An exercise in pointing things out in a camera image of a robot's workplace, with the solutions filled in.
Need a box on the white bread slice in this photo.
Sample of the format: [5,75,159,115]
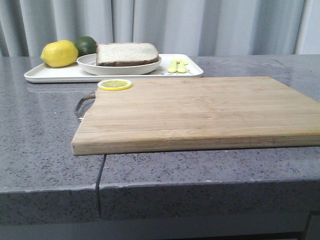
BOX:
[96,42,159,67]

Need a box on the white round plate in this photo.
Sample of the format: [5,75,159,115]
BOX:
[76,53,162,76]

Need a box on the white rectangular tray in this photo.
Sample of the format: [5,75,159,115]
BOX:
[24,54,204,84]

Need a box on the wooden cutting board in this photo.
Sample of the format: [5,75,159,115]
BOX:
[71,76,320,156]

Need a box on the left yellow-green small piece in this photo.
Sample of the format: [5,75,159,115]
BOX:
[167,59,178,74]

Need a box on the yellow-green small piece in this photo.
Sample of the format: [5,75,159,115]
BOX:
[167,59,178,74]
[176,59,189,74]

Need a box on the right yellow-green small piece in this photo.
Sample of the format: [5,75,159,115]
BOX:
[176,59,189,74]

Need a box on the lemon slice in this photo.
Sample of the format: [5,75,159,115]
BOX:
[97,79,133,91]

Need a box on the grey curtain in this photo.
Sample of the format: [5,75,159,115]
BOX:
[0,0,320,57]

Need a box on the green lime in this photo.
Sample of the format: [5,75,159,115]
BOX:
[75,36,97,57]

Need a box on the yellow lemon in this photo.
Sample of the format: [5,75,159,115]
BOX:
[40,40,79,68]

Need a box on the metal board handle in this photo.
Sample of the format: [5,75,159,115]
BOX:
[73,90,96,121]

